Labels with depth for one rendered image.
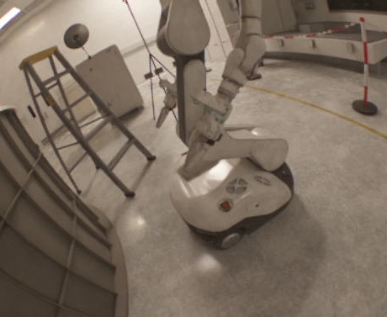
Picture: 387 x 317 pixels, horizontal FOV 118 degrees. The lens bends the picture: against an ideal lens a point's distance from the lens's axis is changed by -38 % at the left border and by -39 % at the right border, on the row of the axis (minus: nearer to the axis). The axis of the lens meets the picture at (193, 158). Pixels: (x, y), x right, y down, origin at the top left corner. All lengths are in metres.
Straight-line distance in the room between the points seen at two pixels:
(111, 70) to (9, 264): 3.60
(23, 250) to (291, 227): 1.26
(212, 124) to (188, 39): 0.30
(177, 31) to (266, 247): 1.02
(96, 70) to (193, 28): 3.39
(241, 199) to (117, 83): 3.50
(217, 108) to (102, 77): 3.52
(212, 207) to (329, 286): 0.68
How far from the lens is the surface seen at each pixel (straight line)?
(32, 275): 0.90
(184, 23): 0.65
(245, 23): 0.60
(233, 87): 0.54
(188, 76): 0.69
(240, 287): 0.97
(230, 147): 0.78
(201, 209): 0.78
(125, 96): 3.94
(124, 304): 1.18
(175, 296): 1.06
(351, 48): 3.35
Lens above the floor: 0.94
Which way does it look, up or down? 34 degrees down
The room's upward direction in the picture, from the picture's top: 24 degrees counter-clockwise
